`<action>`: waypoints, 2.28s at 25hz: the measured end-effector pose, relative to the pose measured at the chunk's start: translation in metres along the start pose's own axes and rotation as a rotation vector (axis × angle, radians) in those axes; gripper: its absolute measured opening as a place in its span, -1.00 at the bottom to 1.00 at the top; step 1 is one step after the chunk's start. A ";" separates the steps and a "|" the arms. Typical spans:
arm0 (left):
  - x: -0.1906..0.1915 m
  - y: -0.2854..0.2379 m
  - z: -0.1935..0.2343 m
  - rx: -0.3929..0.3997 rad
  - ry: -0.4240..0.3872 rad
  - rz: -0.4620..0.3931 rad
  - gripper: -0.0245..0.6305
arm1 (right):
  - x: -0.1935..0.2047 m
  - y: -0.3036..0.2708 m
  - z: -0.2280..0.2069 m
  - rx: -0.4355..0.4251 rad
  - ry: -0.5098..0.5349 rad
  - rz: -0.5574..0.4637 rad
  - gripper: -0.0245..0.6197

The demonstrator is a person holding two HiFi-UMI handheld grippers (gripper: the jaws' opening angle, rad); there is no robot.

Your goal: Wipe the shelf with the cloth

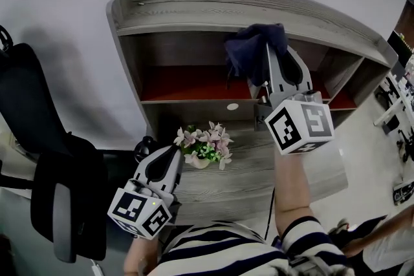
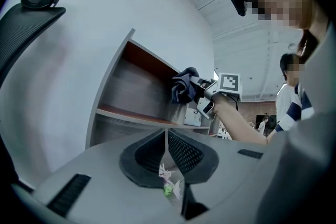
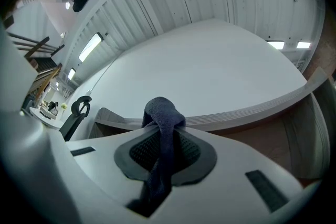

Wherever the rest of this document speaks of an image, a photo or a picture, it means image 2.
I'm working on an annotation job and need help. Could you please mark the black head-worn camera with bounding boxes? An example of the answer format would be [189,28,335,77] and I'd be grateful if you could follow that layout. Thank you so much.
[228,0,249,17]

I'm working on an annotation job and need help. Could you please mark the dark blue wiping cloth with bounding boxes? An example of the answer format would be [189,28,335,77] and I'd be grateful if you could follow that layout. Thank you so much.
[171,67,201,104]

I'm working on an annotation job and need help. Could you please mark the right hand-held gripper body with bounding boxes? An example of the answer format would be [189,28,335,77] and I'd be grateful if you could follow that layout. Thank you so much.
[196,72,242,121]

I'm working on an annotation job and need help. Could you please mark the pink flowers in white pot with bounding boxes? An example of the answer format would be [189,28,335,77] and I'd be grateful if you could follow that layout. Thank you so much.
[158,162,184,200]

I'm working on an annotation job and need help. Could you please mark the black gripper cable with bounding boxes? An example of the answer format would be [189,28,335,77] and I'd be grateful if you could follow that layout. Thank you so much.
[227,93,241,111]

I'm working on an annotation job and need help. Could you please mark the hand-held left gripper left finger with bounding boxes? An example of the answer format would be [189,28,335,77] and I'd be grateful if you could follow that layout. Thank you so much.
[33,129,182,224]

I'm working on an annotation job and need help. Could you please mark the grey wooden shelf unit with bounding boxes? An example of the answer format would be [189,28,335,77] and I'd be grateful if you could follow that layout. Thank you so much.
[85,28,219,151]

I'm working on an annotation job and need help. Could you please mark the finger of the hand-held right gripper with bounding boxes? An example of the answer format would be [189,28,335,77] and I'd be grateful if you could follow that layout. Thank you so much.
[188,75,218,90]

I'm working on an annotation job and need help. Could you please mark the white tissue packet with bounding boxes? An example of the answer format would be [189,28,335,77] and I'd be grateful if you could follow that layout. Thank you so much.
[183,106,203,127]

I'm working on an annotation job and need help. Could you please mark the person's right forearm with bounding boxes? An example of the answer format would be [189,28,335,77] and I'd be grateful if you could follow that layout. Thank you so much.
[212,91,278,145]

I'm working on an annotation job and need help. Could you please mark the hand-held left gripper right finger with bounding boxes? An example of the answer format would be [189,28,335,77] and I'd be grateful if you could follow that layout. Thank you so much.
[167,128,269,224]

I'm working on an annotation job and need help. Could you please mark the black mesh office chair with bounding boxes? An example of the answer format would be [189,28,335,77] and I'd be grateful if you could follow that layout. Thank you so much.
[0,0,77,83]

